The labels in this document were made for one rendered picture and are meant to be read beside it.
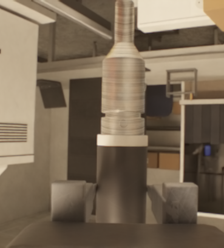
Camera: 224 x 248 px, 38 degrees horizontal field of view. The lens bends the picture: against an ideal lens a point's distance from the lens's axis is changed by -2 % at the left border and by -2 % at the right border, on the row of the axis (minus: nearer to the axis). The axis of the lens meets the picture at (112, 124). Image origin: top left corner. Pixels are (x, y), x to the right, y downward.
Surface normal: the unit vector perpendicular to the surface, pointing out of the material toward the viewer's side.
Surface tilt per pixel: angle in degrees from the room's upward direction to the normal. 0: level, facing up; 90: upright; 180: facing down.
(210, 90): 90
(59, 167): 90
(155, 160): 90
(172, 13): 90
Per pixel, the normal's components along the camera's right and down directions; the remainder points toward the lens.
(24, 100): 0.88, 0.00
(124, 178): 0.04, -0.03
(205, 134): -0.47, -0.04
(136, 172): 0.50, -0.01
